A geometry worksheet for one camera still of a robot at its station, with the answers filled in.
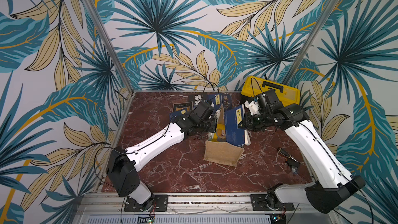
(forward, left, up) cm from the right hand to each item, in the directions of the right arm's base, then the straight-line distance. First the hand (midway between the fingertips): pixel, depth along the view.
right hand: (238, 125), depth 70 cm
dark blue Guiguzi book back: (+38, -3, -25) cm, 46 cm away
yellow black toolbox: (+29, -39, -11) cm, 50 cm away
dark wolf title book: (+40, +18, -24) cm, 50 cm away
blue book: (-3, +2, -3) cm, 5 cm away
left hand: (+4, +10, -6) cm, 12 cm away
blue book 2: (+38, +5, -24) cm, 45 cm away
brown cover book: (+32, +32, -24) cm, 52 cm away
